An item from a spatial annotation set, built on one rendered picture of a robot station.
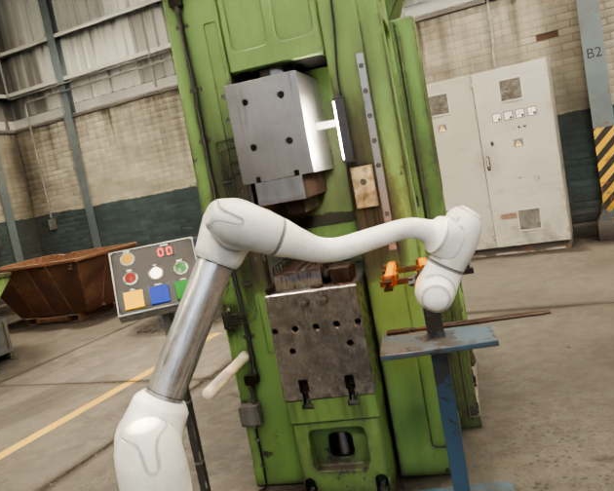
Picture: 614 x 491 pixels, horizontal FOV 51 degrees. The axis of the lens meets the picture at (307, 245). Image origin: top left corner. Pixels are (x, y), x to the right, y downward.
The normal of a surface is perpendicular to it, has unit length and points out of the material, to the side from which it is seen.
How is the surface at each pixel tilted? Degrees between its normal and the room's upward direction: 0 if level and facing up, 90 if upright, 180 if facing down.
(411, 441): 90
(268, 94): 90
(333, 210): 90
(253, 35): 90
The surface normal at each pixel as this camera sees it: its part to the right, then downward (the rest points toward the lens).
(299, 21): -0.22, 0.15
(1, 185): 0.89, -0.12
